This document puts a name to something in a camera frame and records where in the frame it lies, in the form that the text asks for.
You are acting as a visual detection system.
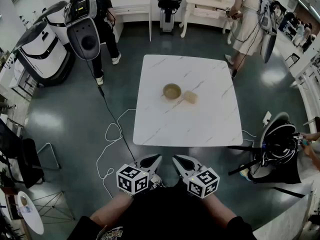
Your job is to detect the beige sponge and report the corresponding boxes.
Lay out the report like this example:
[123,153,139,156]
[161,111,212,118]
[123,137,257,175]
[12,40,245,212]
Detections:
[183,90,200,105]

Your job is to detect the metal wire stand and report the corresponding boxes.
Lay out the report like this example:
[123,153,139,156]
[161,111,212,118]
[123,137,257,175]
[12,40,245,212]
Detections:
[31,190,76,223]

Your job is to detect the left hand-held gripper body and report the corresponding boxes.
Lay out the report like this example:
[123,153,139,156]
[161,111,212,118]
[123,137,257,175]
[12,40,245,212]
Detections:
[116,156,156,198]

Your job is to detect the cream dressing table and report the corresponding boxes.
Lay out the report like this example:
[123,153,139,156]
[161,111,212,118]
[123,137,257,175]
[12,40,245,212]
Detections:
[178,0,241,39]

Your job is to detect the white desk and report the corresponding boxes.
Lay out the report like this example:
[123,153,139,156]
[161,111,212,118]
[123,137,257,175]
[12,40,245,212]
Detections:
[111,0,153,43]

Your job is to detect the black metal stool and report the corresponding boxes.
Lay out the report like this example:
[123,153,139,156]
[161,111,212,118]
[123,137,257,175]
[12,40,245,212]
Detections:
[284,52,301,69]

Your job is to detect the white cable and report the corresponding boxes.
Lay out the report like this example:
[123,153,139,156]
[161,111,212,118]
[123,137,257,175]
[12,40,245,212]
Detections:
[95,108,138,199]

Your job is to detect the person's left forearm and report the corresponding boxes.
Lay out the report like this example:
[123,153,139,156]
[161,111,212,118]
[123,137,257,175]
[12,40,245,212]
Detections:
[89,191,134,228]

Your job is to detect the black cable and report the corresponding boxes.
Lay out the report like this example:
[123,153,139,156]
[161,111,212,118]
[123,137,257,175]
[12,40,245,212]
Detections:
[85,58,136,162]

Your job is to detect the person's black shirt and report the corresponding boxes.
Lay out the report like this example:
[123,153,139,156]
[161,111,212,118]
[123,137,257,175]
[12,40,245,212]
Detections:
[66,179,258,240]

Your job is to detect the black chair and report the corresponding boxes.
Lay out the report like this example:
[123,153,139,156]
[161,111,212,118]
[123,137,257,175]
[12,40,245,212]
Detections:
[0,118,63,189]

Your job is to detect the black and white backpack rig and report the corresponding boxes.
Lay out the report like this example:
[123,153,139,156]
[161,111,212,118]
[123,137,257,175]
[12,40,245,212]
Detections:
[226,111,305,185]

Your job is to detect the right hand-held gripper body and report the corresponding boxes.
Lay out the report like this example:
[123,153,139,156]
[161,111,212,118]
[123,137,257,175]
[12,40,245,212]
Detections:
[183,164,221,199]

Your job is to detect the black scooter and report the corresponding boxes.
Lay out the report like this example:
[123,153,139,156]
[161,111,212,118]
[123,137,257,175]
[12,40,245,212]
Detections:
[157,0,183,36]

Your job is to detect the white wheeled robot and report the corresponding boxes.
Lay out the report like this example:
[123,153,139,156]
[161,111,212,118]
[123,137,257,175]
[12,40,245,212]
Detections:
[33,0,74,46]
[12,20,75,87]

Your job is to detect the white power strip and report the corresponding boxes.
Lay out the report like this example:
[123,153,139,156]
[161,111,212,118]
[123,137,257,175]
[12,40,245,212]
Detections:
[262,110,273,128]

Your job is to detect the tan bowl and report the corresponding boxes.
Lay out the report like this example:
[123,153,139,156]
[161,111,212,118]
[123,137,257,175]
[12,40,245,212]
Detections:
[162,83,183,102]

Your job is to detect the person's patterned shoe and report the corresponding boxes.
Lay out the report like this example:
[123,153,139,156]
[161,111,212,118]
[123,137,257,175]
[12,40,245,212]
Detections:
[148,173,166,190]

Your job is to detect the person's right forearm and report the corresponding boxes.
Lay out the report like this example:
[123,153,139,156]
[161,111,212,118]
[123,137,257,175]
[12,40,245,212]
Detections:
[199,195,237,225]

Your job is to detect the small oval white table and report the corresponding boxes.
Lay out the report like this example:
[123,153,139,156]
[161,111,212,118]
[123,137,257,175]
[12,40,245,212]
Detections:
[16,190,45,236]

